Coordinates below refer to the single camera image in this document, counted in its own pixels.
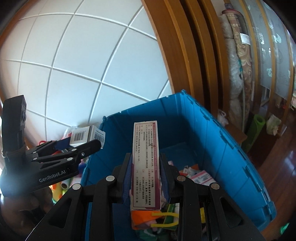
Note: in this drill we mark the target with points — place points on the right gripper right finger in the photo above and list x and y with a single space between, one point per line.
205 212

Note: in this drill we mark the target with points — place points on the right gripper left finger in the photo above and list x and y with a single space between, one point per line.
96 212

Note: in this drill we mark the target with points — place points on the yellow plastic snowball tongs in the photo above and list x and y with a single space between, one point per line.
166 224

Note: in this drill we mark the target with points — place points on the small white barcode box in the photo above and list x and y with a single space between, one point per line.
86 134

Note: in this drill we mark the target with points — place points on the long pink white medicine box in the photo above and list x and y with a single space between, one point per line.
145 192

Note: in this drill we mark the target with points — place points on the blue plastic storage crate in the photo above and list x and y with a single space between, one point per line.
197 145

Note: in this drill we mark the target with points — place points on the green rolled mat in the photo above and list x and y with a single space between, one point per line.
256 126

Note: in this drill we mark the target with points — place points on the rolled patterned carpet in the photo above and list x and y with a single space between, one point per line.
238 48

